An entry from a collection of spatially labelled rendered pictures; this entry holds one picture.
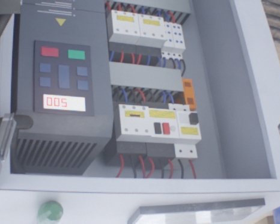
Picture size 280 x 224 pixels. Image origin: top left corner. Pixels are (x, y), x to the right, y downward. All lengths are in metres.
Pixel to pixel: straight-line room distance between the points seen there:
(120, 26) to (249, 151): 0.28
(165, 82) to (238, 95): 0.13
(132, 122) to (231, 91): 0.23
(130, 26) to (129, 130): 0.18
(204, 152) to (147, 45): 0.20
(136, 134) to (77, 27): 0.17
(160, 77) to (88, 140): 0.21
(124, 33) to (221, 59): 0.21
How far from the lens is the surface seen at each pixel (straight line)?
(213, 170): 0.79
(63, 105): 0.54
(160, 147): 0.69
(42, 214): 0.51
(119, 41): 0.75
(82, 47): 0.59
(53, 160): 0.64
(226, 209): 0.61
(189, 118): 0.71
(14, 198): 0.51
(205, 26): 0.93
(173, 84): 0.75
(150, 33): 0.76
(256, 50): 0.71
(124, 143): 0.67
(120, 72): 0.72
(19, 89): 0.54
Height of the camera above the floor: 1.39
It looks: 26 degrees down
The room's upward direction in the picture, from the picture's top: 173 degrees clockwise
